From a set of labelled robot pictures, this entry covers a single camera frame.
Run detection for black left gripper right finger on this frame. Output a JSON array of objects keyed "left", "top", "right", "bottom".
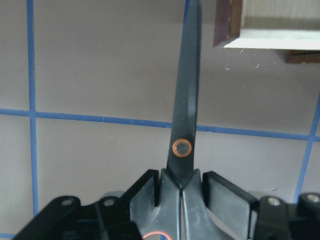
[{"left": 202, "top": 171, "right": 320, "bottom": 240}]

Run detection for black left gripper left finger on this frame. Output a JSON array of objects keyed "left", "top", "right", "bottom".
[{"left": 14, "top": 169, "right": 159, "bottom": 240}]

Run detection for grey red-handled scissors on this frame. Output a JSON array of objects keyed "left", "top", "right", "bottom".
[{"left": 129, "top": 0, "right": 248, "bottom": 240}]

